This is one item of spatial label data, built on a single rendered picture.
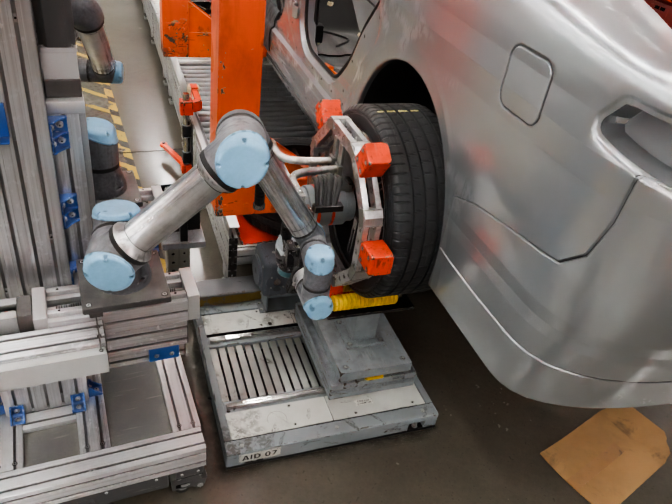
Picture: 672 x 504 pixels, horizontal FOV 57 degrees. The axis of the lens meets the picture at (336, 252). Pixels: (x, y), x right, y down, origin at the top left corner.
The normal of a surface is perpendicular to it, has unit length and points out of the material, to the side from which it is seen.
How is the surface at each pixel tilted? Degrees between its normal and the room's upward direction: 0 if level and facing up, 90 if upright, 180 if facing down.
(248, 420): 0
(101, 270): 95
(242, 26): 90
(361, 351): 0
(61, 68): 90
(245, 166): 85
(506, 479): 0
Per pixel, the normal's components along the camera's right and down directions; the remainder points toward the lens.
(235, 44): 0.32, 0.58
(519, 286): -0.93, 0.10
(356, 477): 0.13, -0.81
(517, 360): -0.82, 0.26
